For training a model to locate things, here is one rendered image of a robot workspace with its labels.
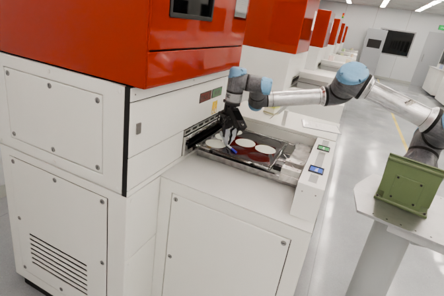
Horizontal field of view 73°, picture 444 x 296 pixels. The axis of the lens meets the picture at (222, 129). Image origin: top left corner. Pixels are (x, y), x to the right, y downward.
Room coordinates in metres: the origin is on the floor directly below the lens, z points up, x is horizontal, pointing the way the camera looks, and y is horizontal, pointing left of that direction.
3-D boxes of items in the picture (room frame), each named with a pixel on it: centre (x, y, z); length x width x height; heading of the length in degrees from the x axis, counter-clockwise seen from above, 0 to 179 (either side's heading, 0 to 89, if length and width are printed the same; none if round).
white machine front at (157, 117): (1.28, 0.16, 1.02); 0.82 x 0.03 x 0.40; 159
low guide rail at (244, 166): (1.24, -0.13, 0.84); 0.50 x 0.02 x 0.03; 69
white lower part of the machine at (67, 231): (1.40, 0.47, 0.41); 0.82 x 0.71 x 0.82; 159
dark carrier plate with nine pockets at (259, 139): (1.38, -0.12, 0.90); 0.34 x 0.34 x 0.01; 69
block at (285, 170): (1.15, -0.32, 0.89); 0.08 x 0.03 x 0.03; 69
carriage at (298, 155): (1.30, -0.38, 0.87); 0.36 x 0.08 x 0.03; 159
